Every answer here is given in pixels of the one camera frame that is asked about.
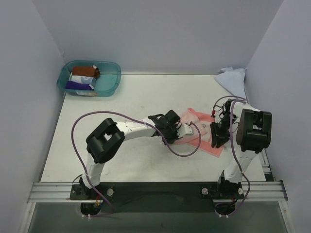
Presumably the light blue towel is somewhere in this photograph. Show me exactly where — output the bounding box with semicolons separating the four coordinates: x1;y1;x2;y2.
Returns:
214;67;246;99

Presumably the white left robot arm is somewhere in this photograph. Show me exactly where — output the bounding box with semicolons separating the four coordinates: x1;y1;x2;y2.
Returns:
79;110;184;200

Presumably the teal plastic bin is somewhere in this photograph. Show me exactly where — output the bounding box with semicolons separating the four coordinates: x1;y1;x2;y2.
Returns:
57;60;121;97

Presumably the white blue rolled towel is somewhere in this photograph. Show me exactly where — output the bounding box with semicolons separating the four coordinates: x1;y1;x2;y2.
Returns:
69;75;96;85

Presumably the brown rolled towel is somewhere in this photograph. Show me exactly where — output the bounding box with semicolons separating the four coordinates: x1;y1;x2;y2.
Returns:
72;66;100;79

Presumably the pink striped towel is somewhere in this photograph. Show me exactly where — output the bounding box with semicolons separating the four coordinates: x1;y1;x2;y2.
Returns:
175;108;223;158

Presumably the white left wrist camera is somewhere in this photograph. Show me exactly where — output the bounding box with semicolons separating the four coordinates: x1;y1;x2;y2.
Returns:
177;123;194;138

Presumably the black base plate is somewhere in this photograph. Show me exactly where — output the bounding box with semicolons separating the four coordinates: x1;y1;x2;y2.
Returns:
69;182;244;215

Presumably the purple rolled towel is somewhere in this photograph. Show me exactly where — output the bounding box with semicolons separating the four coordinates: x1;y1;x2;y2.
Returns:
65;81;94;90

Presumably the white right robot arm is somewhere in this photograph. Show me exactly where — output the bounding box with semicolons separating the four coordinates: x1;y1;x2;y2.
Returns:
210;96;272;200

